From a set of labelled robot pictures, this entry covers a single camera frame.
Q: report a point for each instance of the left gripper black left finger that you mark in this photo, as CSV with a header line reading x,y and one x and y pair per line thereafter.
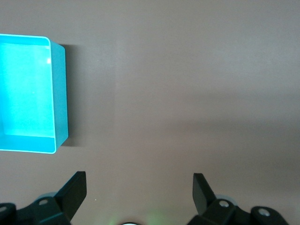
x,y
70,194

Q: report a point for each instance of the turquoise plastic bin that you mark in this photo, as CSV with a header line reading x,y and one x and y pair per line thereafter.
x,y
28,93

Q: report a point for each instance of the brown table mat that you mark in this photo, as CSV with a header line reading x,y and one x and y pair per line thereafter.
x,y
164,93

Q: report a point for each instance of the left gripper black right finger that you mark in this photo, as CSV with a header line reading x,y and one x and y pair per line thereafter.
x,y
201,194

